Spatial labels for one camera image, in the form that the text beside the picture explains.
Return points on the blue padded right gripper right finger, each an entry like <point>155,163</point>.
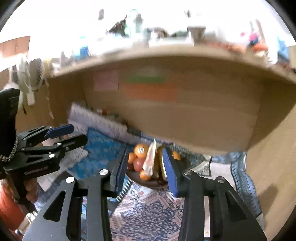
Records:
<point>176,174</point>

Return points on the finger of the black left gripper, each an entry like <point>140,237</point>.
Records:
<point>71,143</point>
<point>59,131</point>

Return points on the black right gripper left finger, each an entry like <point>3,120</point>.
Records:
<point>117,169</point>

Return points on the yellow banana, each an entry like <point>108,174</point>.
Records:
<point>161,163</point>

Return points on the small orange tangerine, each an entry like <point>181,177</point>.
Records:
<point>131,157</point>

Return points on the pale sweet potato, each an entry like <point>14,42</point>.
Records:
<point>148,165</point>

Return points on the small orange mandarin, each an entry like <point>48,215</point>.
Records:
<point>143,176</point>

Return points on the dark oval plate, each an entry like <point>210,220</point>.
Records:
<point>152,183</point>

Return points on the red apple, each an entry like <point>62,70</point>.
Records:
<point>138,164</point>

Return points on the large orange with sticker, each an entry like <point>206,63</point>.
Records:
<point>140,150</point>

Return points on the patterned blue white cloth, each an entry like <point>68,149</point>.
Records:
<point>141,213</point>

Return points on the white desk fan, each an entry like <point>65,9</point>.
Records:
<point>32,77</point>

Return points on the pink paper note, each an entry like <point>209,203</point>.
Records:
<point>106,81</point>

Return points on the orange paper note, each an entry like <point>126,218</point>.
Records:
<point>163,92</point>

